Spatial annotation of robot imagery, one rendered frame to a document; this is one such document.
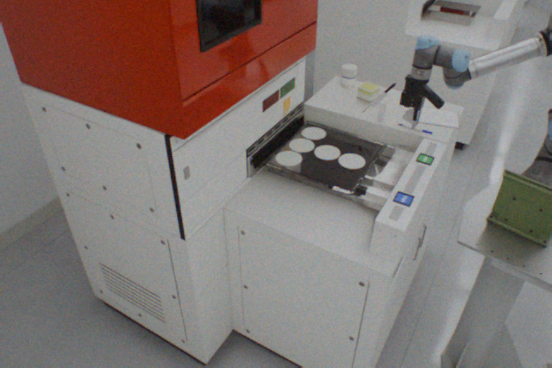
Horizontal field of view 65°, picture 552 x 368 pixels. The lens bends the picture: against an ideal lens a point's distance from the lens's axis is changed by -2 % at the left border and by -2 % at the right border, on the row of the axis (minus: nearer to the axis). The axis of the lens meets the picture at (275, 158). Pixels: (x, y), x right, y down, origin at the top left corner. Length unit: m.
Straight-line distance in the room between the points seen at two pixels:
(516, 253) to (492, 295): 0.31
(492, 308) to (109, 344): 1.67
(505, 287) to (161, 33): 1.46
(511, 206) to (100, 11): 1.39
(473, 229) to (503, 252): 0.12
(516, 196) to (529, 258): 0.20
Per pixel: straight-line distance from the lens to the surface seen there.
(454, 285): 2.60
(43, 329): 2.50
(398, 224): 1.38
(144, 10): 1.14
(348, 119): 1.90
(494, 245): 1.63
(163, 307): 1.95
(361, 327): 1.66
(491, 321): 2.01
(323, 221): 1.56
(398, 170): 1.74
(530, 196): 1.62
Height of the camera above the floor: 1.87
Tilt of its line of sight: 35 degrees down
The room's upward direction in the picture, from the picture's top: straight up
